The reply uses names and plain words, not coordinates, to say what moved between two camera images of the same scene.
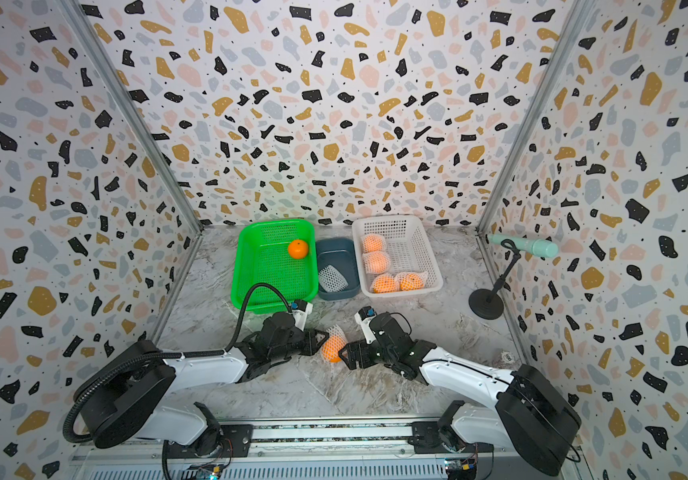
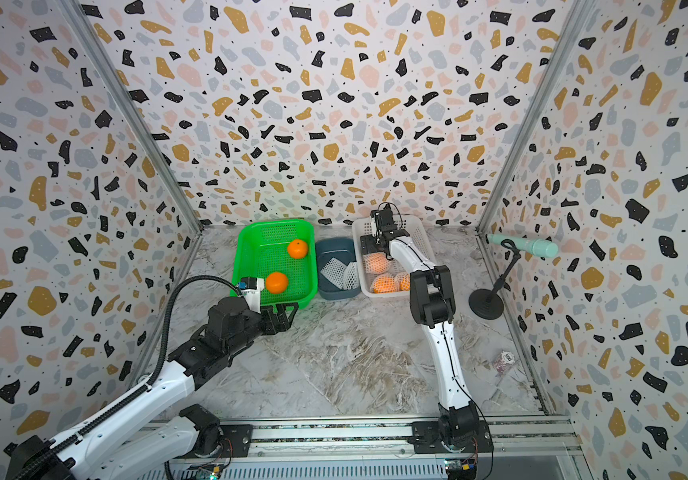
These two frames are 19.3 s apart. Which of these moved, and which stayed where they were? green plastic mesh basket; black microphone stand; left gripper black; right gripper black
Moved: right gripper black; left gripper black
Stayed: black microphone stand; green plastic mesh basket
